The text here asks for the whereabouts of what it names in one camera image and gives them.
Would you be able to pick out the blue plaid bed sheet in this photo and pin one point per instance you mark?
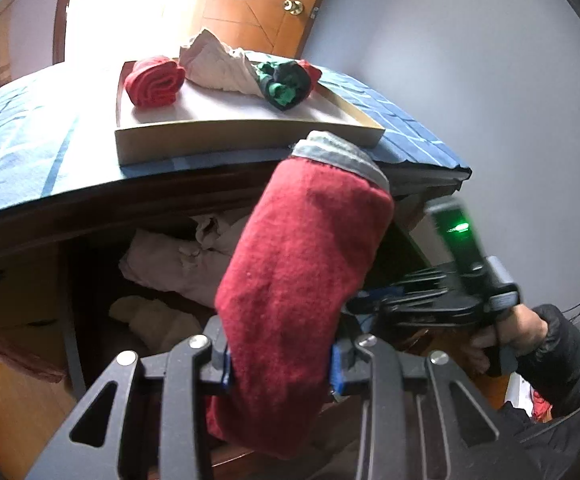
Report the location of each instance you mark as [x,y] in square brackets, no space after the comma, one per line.
[51,144]

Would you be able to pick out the pale pink crumpled garment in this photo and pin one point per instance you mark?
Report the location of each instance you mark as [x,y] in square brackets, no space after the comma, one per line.
[192,268]

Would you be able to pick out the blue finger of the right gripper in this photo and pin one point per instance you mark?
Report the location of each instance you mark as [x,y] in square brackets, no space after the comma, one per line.
[404,279]
[416,303]

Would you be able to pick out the brass door knob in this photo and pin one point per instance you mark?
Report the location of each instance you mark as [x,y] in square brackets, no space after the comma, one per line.
[293,7]

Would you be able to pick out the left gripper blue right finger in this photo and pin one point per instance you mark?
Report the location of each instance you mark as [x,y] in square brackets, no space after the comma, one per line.
[349,374]

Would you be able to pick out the black jacket right forearm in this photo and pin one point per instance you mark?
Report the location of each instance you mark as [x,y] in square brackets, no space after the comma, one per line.
[553,370]

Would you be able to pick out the bright red garment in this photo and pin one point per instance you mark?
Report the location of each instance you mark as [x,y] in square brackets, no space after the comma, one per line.
[154,82]

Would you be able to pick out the orange wooden door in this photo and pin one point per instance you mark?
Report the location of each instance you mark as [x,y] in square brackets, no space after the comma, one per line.
[257,25]

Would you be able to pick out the person's right hand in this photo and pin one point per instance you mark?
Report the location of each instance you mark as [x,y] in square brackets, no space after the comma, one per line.
[522,330]

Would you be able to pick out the green and navy garment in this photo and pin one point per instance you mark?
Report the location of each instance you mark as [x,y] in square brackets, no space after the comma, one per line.
[284,85]

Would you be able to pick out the dark red garment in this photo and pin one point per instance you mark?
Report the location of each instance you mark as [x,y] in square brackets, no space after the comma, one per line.
[306,249]

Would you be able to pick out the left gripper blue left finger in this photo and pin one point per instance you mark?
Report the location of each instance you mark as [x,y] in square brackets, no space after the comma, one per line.
[217,370]

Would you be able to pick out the small red garment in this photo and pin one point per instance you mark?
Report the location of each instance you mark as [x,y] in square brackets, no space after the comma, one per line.
[312,71]

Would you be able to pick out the cream fleece garment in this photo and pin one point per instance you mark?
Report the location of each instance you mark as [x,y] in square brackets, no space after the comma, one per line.
[158,326]

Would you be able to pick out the dark wooden open drawer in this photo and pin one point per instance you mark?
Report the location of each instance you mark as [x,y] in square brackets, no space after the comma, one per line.
[420,416]

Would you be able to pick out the beige knit garment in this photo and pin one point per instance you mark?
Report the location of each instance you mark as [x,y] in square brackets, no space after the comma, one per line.
[212,64]

